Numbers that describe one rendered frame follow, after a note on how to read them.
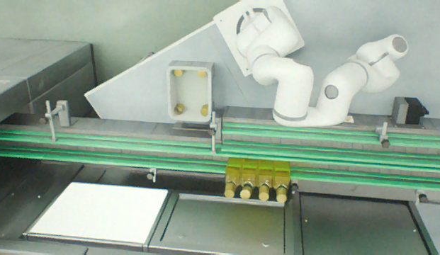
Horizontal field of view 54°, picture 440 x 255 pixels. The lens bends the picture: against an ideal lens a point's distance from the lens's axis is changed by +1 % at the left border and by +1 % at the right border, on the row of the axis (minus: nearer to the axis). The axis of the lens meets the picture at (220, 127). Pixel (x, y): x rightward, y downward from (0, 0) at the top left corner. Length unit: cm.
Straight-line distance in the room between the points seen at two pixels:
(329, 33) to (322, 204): 65
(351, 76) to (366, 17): 58
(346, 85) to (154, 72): 91
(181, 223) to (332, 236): 53
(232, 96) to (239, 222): 52
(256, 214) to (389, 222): 49
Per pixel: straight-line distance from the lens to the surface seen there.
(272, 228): 152
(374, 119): 173
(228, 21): 160
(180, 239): 147
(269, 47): 118
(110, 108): 189
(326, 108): 111
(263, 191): 144
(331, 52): 168
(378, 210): 176
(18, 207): 182
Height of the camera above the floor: 236
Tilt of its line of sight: 64 degrees down
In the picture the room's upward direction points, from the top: 162 degrees counter-clockwise
